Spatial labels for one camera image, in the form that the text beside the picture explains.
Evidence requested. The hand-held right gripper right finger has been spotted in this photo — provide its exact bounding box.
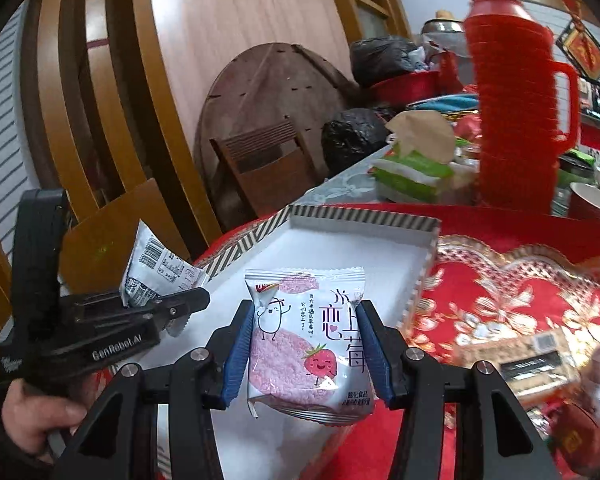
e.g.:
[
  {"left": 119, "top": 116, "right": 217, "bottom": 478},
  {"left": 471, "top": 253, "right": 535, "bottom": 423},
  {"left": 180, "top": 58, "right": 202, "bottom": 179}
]
[{"left": 355, "top": 300, "right": 563, "bottom": 480}]

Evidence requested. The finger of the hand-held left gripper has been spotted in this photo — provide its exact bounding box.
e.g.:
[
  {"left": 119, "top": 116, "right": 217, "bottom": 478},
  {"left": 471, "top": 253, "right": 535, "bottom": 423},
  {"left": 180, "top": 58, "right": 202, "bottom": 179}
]
[
  {"left": 150, "top": 287, "right": 211, "bottom": 317},
  {"left": 162, "top": 312, "right": 191, "bottom": 338}
]

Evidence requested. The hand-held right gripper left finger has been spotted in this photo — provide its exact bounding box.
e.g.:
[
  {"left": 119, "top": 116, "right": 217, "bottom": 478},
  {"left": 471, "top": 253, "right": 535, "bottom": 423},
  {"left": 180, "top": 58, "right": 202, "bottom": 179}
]
[{"left": 50, "top": 300, "right": 257, "bottom": 480}]

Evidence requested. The white barcode snack packet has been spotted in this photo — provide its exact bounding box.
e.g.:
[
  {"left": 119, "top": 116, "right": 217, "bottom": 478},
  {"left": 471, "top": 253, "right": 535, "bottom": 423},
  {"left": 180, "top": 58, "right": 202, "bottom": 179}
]
[{"left": 121, "top": 219, "right": 207, "bottom": 308}]

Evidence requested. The pink strawberry snack packet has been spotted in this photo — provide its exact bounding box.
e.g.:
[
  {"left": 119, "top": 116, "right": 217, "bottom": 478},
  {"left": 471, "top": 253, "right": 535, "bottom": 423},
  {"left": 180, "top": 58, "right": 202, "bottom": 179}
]
[{"left": 244, "top": 267, "right": 376, "bottom": 427}]

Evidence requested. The white striped cardboard box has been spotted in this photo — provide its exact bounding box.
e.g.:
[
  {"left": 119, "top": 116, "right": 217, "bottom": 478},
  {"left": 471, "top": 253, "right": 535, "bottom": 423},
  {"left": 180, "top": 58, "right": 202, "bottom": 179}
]
[{"left": 155, "top": 204, "right": 441, "bottom": 480}]

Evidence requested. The person's left hand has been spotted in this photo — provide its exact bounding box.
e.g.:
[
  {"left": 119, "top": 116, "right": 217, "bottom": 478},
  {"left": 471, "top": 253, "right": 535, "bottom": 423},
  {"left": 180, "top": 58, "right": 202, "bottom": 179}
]
[{"left": 1, "top": 379, "right": 88, "bottom": 448}]

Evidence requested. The wooden chair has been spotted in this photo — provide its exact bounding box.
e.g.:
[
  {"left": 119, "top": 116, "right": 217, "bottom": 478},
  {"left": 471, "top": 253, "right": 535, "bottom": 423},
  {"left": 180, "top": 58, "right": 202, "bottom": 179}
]
[{"left": 60, "top": 177, "right": 191, "bottom": 293}]

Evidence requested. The red floral tablecloth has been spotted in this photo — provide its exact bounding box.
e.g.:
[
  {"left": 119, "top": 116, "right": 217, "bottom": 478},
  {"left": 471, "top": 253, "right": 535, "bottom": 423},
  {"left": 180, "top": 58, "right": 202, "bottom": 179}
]
[{"left": 195, "top": 200, "right": 600, "bottom": 480}]

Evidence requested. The white slatted shutter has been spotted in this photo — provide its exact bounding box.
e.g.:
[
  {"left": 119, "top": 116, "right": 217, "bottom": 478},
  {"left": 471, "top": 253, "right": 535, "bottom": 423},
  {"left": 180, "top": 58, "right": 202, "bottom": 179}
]
[{"left": 0, "top": 10, "right": 37, "bottom": 241}]

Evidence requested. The brown folding chair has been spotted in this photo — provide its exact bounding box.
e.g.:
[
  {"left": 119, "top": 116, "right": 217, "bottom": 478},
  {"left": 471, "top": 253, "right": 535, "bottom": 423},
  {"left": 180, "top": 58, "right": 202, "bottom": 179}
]
[{"left": 210, "top": 119, "right": 326, "bottom": 218}]

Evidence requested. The brown snack packet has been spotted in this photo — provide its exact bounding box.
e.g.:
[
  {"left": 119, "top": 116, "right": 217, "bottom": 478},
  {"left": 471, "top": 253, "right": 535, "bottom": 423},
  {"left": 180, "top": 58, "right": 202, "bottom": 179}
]
[{"left": 455, "top": 330, "right": 576, "bottom": 408}]

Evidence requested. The white lace table cover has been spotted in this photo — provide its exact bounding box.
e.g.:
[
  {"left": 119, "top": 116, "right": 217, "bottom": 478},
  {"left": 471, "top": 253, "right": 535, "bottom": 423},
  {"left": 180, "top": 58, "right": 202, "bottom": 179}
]
[{"left": 285, "top": 157, "right": 396, "bottom": 208}]

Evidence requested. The green tissue pack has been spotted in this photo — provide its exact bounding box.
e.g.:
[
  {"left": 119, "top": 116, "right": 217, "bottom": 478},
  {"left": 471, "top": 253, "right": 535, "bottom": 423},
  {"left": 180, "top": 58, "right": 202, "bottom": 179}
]
[{"left": 371, "top": 110, "right": 476, "bottom": 205}]

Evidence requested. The round dark wooden tabletop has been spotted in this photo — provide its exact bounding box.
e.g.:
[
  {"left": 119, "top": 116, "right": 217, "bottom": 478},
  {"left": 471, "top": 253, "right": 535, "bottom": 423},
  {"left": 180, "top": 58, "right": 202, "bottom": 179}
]
[{"left": 194, "top": 42, "right": 366, "bottom": 233}]

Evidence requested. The black plastic bag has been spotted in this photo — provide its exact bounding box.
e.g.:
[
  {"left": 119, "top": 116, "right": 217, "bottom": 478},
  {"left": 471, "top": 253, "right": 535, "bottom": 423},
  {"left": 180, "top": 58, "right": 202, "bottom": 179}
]
[
  {"left": 321, "top": 107, "right": 398, "bottom": 177},
  {"left": 349, "top": 36, "right": 426, "bottom": 88}
]

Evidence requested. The red gold snack packet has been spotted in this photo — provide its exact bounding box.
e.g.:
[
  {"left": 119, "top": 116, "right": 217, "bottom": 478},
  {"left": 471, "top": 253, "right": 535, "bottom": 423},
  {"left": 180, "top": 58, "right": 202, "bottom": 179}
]
[{"left": 555, "top": 345, "right": 600, "bottom": 478}]

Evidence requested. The red paper cup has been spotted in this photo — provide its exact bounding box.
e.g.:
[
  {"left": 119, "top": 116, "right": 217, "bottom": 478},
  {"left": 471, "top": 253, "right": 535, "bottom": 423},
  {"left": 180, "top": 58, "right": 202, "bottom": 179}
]
[{"left": 567, "top": 182, "right": 600, "bottom": 226}]

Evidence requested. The red plastic basin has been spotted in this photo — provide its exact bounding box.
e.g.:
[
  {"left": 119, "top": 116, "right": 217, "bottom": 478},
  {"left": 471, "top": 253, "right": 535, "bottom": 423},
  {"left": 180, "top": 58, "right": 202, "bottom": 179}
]
[{"left": 367, "top": 71, "right": 443, "bottom": 108}]

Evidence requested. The red plastic thermos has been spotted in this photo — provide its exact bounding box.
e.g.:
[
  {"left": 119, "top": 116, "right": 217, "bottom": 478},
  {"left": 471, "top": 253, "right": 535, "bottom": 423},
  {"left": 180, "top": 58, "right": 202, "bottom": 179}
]
[{"left": 462, "top": 0, "right": 580, "bottom": 208}]

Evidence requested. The metal pot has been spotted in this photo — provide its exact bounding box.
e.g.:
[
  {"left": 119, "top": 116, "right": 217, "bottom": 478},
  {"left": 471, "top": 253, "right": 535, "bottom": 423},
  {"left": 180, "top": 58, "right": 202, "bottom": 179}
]
[{"left": 422, "top": 10, "right": 466, "bottom": 36}]

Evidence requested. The red wall decoration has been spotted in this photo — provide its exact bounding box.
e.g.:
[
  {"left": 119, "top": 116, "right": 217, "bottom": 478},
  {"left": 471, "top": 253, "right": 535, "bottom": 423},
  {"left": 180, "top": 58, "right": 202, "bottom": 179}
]
[{"left": 555, "top": 0, "right": 600, "bottom": 81}]

